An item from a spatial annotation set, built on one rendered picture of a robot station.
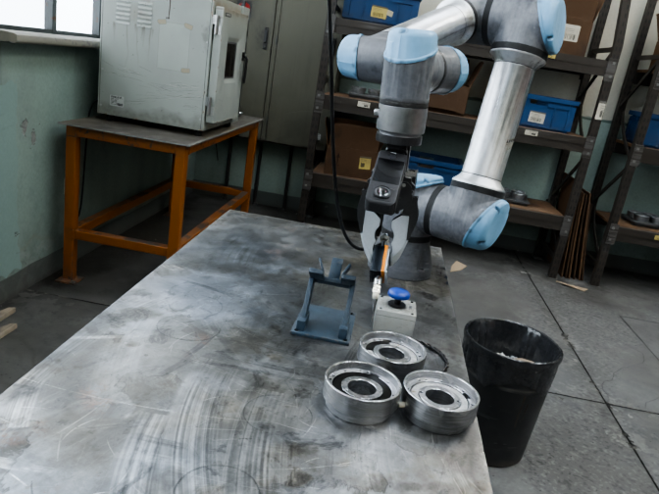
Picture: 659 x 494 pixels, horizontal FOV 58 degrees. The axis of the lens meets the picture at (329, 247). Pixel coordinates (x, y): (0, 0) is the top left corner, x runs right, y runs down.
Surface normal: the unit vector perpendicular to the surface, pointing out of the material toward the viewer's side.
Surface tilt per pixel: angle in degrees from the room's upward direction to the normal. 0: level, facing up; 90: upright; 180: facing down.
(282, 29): 90
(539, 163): 90
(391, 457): 0
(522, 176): 90
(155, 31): 90
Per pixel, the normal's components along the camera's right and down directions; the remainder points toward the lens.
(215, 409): 0.15, -0.94
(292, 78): -0.12, 0.29
